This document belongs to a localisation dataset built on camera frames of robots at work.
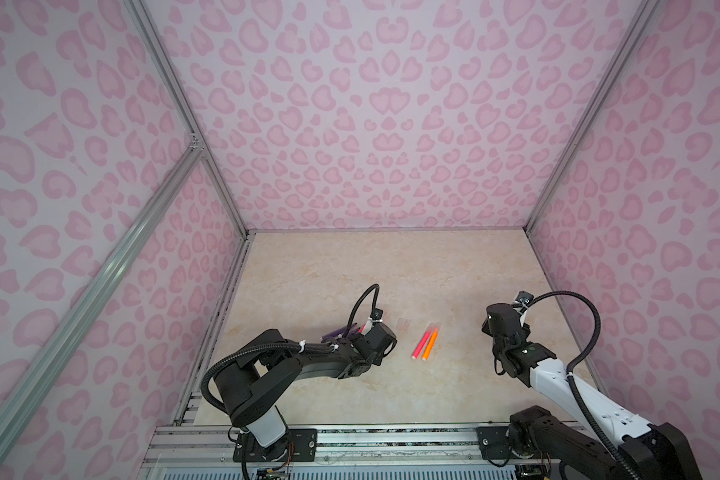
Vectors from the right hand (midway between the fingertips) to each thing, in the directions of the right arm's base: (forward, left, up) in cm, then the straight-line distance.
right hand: (501, 313), depth 85 cm
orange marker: (-5, +19, -10) cm, 22 cm away
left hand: (-4, +35, -9) cm, 37 cm away
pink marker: (-5, +22, -10) cm, 24 cm away
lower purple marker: (-1, +44, -13) cm, 46 cm away
